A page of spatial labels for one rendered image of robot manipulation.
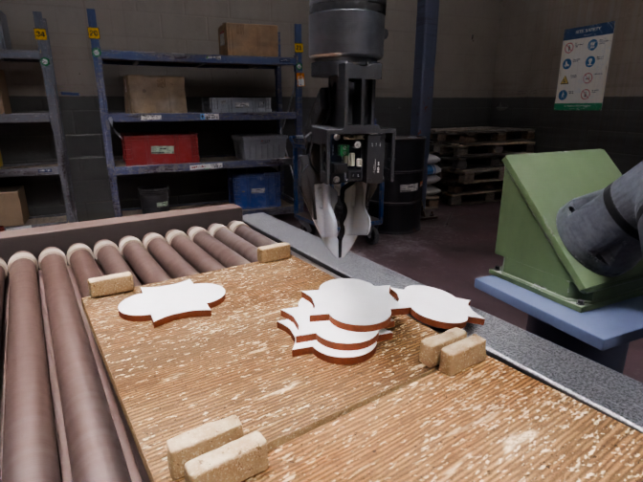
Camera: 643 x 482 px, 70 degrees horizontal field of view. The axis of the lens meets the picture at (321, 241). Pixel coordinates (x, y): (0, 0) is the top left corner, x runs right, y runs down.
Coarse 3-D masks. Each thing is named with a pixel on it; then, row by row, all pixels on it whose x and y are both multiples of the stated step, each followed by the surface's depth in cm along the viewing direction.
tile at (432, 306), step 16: (416, 288) 69; (432, 288) 70; (416, 304) 62; (432, 304) 63; (448, 304) 64; (464, 304) 65; (432, 320) 58; (448, 320) 58; (464, 320) 59; (480, 320) 61
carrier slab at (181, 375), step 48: (240, 288) 69; (288, 288) 69; (96, 336) 55; (144, 336) 55; (192, 336) 55; (240, 336) 55; (288, 336) 55; (144, 384) 45; (192, 384) 45; (240, 384) 45; (288, 384) 45; (336, 384) 45; (384, 384) 45; (144, 432) 39; (288, 432) 39
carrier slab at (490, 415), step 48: (432, 384) 45; (480, 384) 45; (528, 384) 45; (336, 432) 39; (384, 432) 39; (432, 432) 39; (480, 432) 39; (528, 432) 39; (576, 432) 39; (624, 432) 39; (288, 480) 34; (336, 480) 34; (384, 480) 34; (432, 480) 34; (480, 480) 34; (528, 480) 34; (576, 480) 34; (624, 480) 34
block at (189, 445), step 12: (228, 420) 36; (192, 432) 35; (204, 432) 35; (216, 432) 35; (228, 432) 36; (240, 432) 36; (168, 444) 34; (180, 444) 34; (192, 444) 34; (204, 444) 34; (216, 444) 35; (168, 456) 34; (180, 456) 34; (192, 456) 34; (168, 468) 34; (180, 468) 34
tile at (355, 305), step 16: (320, 288) 61; (336, 288) 61; (352, 288) 61; (368, 288) 61; (384, 288) 61; (320, 304) 56; (336, 304) 56; (352, 304) 56; (368, 304) 56; (384, 304) 56; (400, 304) 56; (320, 320) 54; (336, 320) 53; (352, 320) 52; (368, 320) 52; (384, 320) 52
